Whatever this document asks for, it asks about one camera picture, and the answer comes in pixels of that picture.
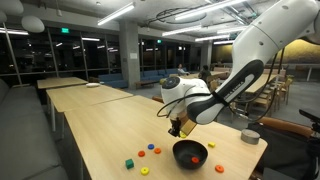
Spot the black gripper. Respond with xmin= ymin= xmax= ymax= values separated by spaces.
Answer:
xmin=168 ymin=117 xmax=184 ymax=138

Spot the black bowl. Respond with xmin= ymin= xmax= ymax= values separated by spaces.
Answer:
xmin=172 ymin=139 xmax=209 ymax=171

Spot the brown wooden chair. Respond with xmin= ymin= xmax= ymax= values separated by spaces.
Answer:
xmin=152 ymin=95 xmax=165 ymax=104

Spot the green cube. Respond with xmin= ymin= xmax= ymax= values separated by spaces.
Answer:
xmin=125 ymin=158 xmax=135 ymax=170

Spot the small wooden dining table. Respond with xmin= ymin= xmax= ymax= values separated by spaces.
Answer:
xmin=165 ymin=73 xmax=201 ymax=82

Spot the low wooden bench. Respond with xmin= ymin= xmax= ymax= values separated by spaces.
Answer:
xmin=134 ymin=79 xmax=156 ymax=90

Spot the blue sofa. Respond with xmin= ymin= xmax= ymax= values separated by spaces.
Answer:
xmin=98 ymin=73 xmax=129 ymax=90
xmin=139 ymin=68 xmax=179 ymax=83

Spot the seated person in light top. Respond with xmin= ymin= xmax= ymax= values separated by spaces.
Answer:
xmin=176 ymin=63 xmax=189 ymax=76

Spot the light wooden table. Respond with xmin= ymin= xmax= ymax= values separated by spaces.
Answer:
xmin=36 ymin=76 xmax=90 ymax=106
xmin=45 ymin=84 xmax=134 ymax=133

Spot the light wooden chair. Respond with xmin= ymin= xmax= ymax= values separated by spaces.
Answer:
xmin=254 ymin=87 xmax=280 ymax=118
xmin=279 ymin=77 xmax=294 ymax=106

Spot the grey concrete column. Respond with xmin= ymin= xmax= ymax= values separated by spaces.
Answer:
xmin=118 ymin=20 xmax=141 ymax=90

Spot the long ceiling light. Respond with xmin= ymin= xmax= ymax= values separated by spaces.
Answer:
xmin=81 ymin=37 xmax=101 ymax=43
xmin=174 ymin=0 xmax=249 ymax=22
xmin=194 ymin=34 xmax=231 ymax=43
xmin=0 ymin=28 xmax=30 ymax=36
xmin=97 ymin=2 xmax=136 ymax=27
xmin=161 ymin=25 xmax=203 ymax=37

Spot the white table leg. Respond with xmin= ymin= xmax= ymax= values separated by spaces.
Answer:
xmin=79 ymin=159 xmax=85 ymax=180

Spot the long wooden dining table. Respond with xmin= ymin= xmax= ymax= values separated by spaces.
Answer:
xmin=258 ymin=73 xmax=278 ymax=95

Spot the black chair with brown back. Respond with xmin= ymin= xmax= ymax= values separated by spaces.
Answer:
xmin=248 ymin=115 xmax=316 ymax=180

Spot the grey upholstered bench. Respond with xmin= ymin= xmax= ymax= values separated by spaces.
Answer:
xmin=0 ymin=78 xmax=70 ymax=180

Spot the white round pendant lamp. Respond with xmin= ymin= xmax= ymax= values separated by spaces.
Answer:
xmin=21 ymin=15 xmax=46 ymax=34
xmin=0 ymin=0 xmax=25 ymax=16
xmin=0 ymin=9 xmax=8 ymax=24

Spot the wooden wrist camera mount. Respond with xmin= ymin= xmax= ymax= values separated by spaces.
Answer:
xmin=179 ymin=114 xmax=198 ymax=137

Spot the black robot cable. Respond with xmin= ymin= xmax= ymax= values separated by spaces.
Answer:
xmin=155 ymin=48 xmax=285 ymax=123

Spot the grey duct tape roll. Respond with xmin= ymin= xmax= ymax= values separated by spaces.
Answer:
xmin=240 ymin=128 xmax=261 ymax=146

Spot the black camera on tripod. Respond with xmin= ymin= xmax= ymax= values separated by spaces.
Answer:
xmin=298 ymin=108 xmax=320 ymax=180

